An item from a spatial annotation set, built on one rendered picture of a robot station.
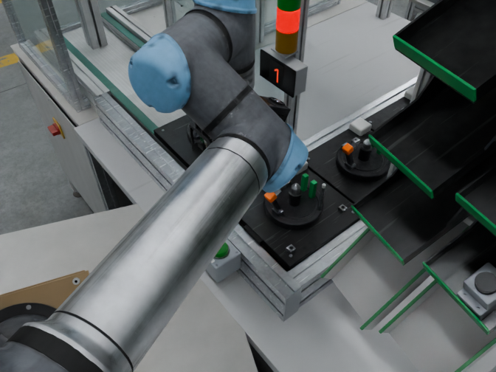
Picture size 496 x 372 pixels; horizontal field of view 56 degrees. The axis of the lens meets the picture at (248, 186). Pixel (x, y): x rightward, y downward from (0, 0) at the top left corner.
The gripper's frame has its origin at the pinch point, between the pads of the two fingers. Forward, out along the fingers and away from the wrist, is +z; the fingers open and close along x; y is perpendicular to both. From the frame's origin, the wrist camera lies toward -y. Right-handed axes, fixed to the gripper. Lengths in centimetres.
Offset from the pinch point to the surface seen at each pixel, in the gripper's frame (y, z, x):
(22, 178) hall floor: 20, 123, -169
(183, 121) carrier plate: -17, 26, -49
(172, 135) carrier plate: -11, 26, -45
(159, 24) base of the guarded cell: -51, 37, -121
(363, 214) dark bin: -13.7, 4.0, 17.0
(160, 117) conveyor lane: -15, 32, -61
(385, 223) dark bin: -14.6, 3.2, 21.0
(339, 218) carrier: -25.5, 26.3, 4.2
